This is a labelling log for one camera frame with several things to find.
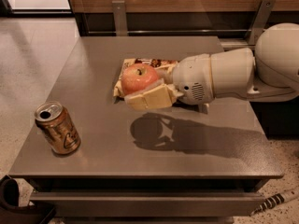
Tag right metal wall bracket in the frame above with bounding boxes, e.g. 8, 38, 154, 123
245, 0, 276, 46

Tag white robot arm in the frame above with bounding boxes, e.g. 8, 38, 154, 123
121, 23, 299, 110

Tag red apple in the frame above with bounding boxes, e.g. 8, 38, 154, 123
121, 63, 159, 95

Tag striped cable on floor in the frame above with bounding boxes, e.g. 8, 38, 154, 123
250, 187, 299, 217

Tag left metal wall bracket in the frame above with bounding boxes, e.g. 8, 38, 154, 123
112, 0, 128, 36

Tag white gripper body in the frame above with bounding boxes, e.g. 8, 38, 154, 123
172, 54, 214, 105

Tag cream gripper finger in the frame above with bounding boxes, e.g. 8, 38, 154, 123
155, 61, 178, 84
124, 79, 183, 110

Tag orange soda can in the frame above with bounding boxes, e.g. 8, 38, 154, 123
35, 101, 81, 155

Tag metal wall bracket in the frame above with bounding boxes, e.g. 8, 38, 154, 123
112, 0, 128, 36
245, 0, 276, 46

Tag brown sea salt chip bag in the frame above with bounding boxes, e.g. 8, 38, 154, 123
113, 59, 170, 99

